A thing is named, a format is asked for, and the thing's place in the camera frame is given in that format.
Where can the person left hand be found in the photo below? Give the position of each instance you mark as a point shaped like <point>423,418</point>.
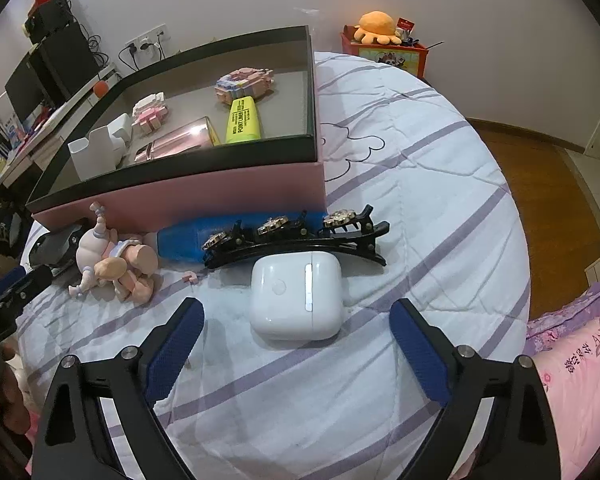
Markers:
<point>14,413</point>

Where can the striped white bedsheet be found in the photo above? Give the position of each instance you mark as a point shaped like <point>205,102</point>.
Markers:
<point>296,374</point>

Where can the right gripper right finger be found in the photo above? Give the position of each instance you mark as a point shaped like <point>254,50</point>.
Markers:
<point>520,439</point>

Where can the orange ball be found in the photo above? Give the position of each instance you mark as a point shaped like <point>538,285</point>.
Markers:
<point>100,89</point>

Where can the blue comb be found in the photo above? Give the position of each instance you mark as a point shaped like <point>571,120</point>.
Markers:
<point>183,241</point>

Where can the baby doll figurine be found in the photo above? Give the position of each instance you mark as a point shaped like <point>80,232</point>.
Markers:
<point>127,263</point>

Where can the black computer monitor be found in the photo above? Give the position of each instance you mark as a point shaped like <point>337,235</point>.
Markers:
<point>26,93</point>

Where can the orange octopus plush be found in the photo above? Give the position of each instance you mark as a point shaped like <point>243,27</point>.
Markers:
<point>376,27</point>

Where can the pink block toy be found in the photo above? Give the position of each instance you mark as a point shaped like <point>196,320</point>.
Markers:
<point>245,81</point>

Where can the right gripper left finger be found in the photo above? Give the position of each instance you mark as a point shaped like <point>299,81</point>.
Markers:
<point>73,439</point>

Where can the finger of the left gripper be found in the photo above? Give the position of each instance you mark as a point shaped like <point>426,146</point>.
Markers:
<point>18,284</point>
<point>58,248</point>

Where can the black flower hair clip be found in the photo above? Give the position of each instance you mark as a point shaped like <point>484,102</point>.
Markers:
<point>344,231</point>

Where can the red toy box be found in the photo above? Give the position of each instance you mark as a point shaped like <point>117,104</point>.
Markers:
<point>411,59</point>

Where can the white rectangular cup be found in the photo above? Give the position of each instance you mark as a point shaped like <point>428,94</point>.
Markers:
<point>96,154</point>

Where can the white desk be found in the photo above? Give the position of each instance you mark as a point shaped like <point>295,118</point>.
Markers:
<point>41,147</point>

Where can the yellow highlighter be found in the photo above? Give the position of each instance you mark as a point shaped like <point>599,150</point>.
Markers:
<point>243,123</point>

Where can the pink pillow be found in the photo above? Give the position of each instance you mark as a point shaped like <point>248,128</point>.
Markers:
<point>565,348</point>

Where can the white earbuds case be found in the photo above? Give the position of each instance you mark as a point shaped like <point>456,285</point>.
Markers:
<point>296,297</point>

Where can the small pink block figure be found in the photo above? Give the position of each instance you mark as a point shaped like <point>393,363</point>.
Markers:
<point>149,114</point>

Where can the wall power outlet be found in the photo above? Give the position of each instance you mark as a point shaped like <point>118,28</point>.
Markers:
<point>153,40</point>

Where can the rose gold metallic case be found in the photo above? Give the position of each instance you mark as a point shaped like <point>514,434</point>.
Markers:
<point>193,136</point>

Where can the pink black storage box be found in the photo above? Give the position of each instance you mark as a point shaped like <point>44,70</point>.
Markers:
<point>282,172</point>

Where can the black computer tower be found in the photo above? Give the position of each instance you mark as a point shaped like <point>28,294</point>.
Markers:
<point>61,58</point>

